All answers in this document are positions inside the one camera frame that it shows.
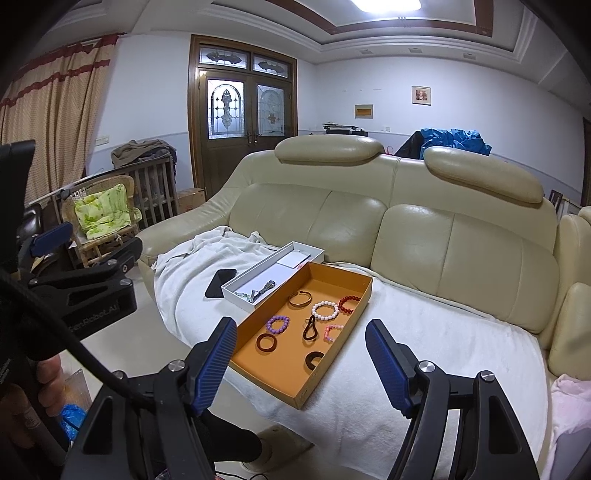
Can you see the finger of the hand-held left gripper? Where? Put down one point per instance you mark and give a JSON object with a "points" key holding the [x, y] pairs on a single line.
{"points": [[122, 254], [51, 237]]}

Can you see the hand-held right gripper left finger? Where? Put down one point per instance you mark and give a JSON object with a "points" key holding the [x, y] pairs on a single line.
{"points": [[217, 360]]}

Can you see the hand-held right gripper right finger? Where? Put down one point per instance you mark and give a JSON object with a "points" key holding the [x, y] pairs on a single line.
{"points": [[385, 364]]}

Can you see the orange cardboard box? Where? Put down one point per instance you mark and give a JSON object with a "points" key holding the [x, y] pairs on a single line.
{"points": [[286, 369]]}

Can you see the person's left hand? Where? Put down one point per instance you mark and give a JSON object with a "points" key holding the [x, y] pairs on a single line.
{"points": [[48, 371]]}

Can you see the rattan rocking chair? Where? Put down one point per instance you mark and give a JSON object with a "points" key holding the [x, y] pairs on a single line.
{"points": [[92, 249]]}

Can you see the white blanket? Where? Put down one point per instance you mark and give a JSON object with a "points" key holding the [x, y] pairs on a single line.
{"points": [[415, 350]]}

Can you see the green cushion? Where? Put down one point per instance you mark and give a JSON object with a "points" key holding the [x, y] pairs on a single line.
{"points": [[101, 212]]}

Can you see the wooden crib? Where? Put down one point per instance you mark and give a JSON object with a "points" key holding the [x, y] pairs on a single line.
{"points": [[152, 189]]}

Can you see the black smartphone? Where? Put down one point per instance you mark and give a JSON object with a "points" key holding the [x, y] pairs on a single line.
{"points": [[219, 282]]}

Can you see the person's foot in black sock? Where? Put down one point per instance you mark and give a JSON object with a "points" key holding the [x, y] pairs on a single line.
{"points": [[231, 438]]}

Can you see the silver wrist watch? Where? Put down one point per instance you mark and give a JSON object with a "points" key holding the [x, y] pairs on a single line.
{"points": [[263, 290]]}

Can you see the brown cardboard box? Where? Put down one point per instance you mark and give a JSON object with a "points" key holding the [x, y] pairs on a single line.
{"points": [[191, 199]]}

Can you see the white cardboard box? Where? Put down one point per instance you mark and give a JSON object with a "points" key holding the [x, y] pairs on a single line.
{"points": [[258, 276]]}

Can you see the gold bangle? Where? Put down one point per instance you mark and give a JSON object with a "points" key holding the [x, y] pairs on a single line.
{"points": [[291, 301]]}

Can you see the beige patterned curtain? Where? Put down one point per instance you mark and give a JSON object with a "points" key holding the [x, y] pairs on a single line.
{"points": [[46, 138]]}

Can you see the brown cloth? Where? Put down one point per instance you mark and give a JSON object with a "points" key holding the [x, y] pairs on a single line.
{"points": [[138, 150]]}

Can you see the white slipper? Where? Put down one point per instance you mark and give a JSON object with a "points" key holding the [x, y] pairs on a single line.
{"points": [[286, 450]]}

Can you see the blue plastic bag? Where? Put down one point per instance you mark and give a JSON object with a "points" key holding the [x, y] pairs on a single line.
{"points": [[71, 422]]}

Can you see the white card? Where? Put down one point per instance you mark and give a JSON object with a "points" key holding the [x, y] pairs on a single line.
{"points": [[293, 260]]}

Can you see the beige leather sofa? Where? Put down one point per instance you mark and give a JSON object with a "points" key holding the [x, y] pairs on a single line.
{"points": [[415, 240]]}

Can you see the wooden glass door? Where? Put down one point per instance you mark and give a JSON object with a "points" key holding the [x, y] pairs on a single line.
{"points": [[221, 161]]}

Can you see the pink cloth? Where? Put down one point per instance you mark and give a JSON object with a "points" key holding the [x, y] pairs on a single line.
{"points": [[570, 415]]}

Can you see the beige leather armchair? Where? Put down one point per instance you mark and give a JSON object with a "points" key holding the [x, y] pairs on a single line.
{"points": [[572, 286]]}

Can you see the blue cloth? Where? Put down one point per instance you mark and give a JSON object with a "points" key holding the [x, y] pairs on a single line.
{"points": [[457, 138]]}

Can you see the ceiling lamp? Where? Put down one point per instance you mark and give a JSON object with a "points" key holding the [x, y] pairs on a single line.
{"points": [[360, 4]]}

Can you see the yellow wall sign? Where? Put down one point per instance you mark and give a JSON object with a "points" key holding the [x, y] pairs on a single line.
{"points": [[364, 111]]}

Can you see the framed wall picture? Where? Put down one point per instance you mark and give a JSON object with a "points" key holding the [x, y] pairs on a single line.
{"points": [[421, 95]]}

